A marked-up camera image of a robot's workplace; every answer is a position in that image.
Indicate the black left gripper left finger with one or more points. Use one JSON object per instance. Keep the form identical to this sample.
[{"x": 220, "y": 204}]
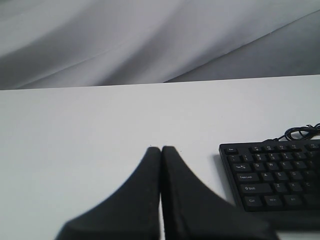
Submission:
[{"x": 130, "y": 213}]

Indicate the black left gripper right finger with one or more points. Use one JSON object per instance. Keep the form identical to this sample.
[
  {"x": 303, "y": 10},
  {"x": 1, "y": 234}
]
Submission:
[{"x": 191, "y": 211}]

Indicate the grey backdrop cloth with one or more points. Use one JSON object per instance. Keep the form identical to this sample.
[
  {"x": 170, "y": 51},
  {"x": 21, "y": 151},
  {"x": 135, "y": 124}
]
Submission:
[{"x": 80, "y": 43}]

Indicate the black acer keyboard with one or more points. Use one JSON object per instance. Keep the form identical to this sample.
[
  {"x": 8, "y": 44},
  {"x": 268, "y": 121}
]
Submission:
[{"x": 278, "y": 181}]

